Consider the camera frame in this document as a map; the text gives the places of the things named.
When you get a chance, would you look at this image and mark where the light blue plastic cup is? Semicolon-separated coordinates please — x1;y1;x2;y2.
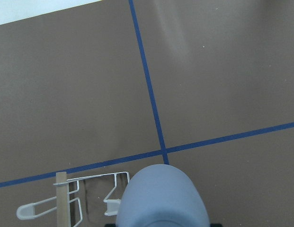
116;164;210;227

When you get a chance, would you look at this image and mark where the white wire cup holder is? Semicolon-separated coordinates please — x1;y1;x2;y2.
16;171;130;227

